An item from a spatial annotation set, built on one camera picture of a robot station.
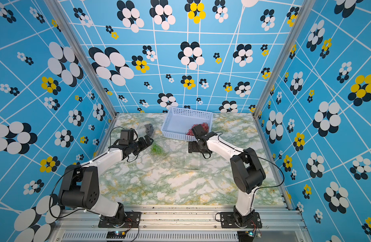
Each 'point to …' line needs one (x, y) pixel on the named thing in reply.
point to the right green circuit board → (245, 236)
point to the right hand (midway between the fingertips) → (198, 148)
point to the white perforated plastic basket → (179, 121)
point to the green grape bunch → (157, 150)
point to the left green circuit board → (116, 234)
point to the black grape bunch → (149, 129)
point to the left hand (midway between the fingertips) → (150, 141)
